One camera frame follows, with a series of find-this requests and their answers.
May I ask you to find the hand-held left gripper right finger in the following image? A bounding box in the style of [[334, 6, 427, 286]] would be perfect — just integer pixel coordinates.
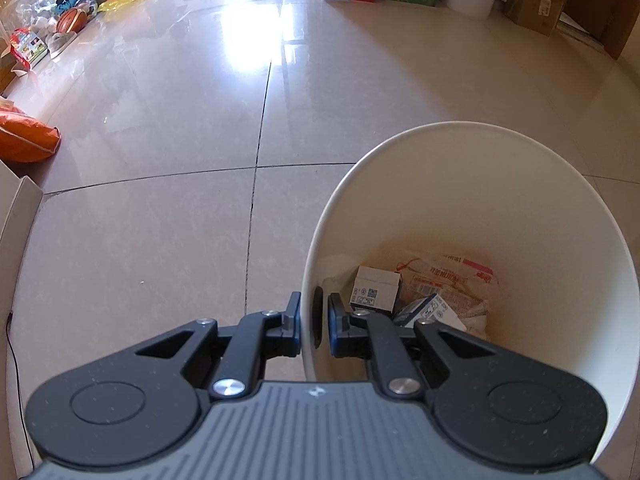
[[327, 294, 501, 401]]

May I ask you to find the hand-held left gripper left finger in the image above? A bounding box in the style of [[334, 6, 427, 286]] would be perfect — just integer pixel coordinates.
[[127, 291, 303, 402]]

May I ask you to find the small blue white carton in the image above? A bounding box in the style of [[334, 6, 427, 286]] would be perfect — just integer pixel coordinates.
[[392, 292, 468, 332], [349, 266, 404, 315]]

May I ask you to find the clear wrapper with red print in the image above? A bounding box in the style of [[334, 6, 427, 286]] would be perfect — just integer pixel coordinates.
[[395, 252, 502, 311]]

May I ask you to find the white round trash bin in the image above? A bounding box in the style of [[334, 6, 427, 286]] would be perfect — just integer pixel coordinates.
[[301, 121, 636, 467]]

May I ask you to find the white board panel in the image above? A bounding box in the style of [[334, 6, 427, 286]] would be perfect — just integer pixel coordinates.
[[0, 160, 45, 480]]

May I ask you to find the orange bag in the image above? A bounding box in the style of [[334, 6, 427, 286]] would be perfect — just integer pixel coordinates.
[[0, 102, 62, 164]]

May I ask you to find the yellow plastic bag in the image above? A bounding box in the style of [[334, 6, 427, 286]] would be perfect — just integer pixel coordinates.
[[97, 0, 157, 14]]

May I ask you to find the grey slipper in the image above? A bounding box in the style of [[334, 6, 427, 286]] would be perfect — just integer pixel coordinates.
[[48, 32, 76, 54]]

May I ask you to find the basketball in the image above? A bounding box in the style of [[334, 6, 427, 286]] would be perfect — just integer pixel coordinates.
[[56, 7, 89, 35]]

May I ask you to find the colourful printed box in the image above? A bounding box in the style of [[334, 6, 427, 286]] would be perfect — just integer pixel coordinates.
[[9, 27, 50, 69]]

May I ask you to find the wooden cabinet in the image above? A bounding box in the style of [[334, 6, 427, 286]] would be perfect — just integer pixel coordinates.
[[0, 0, 32, 97]]

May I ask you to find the clear plastic bags pile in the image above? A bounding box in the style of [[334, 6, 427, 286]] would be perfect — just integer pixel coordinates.
[[0, 0, 59, 42]]

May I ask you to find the wooden door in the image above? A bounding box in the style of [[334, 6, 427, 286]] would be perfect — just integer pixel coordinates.
[[565, 0, 640, 62]]

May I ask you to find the black cable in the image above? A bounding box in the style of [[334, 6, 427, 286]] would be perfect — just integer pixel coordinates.
[[5, 311, 37, 467]]

